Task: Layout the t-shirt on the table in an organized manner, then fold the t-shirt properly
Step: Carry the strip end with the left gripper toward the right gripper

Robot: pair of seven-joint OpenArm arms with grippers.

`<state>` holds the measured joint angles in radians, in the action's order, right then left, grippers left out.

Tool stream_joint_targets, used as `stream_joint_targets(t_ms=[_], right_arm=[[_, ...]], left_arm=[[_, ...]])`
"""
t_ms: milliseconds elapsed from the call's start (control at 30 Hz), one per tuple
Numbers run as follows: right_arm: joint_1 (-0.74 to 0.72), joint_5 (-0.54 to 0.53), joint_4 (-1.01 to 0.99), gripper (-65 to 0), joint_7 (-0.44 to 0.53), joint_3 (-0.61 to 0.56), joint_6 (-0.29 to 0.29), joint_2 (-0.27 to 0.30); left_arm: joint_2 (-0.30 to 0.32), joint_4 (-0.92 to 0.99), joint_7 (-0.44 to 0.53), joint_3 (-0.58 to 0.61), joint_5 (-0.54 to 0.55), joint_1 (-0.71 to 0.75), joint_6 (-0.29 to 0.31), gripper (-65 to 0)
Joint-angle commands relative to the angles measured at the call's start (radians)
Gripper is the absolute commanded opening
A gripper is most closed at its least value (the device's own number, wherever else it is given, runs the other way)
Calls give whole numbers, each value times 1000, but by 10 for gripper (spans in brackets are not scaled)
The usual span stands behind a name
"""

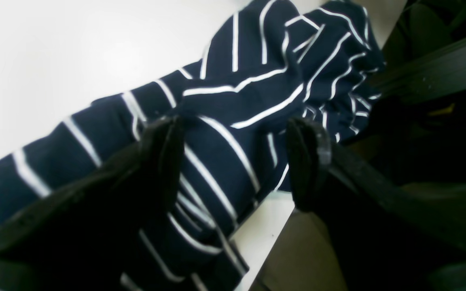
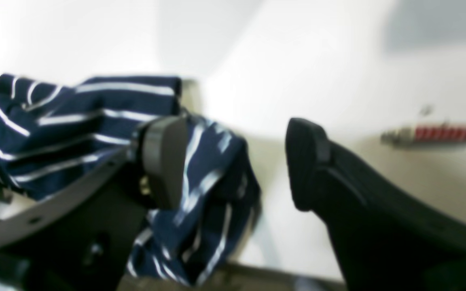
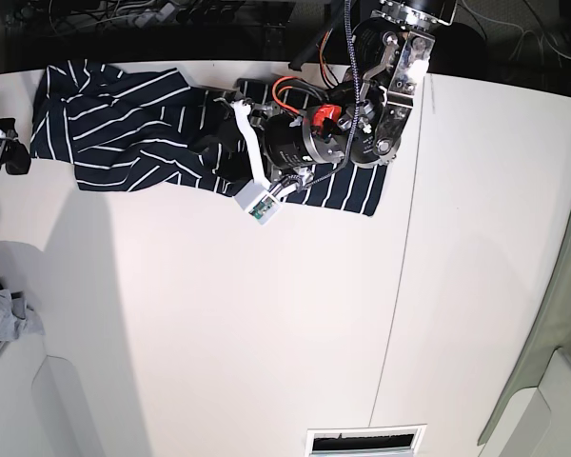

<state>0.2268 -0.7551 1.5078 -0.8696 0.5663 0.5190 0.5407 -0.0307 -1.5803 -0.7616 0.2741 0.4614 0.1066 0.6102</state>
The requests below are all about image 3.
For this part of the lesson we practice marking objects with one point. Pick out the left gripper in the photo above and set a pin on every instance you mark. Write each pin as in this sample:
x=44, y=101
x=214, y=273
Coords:
x=319, y=131

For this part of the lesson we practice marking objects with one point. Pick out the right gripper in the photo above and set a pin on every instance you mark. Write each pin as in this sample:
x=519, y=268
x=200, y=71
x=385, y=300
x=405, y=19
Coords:
x=16, y=158

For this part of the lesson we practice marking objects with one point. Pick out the navy white striped t-shirt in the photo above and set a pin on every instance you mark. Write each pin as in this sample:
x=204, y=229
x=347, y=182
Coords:
x=127, y=131

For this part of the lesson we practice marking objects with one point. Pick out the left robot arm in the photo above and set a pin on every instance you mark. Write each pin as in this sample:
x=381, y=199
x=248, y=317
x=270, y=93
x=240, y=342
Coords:
x=389, y=57

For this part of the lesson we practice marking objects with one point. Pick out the grey cloth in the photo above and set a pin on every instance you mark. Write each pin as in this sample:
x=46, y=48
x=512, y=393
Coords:
x=18, y=317

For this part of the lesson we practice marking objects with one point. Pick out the aluminium frame post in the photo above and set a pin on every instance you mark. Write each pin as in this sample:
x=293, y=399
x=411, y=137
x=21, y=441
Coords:
x=275, y=15

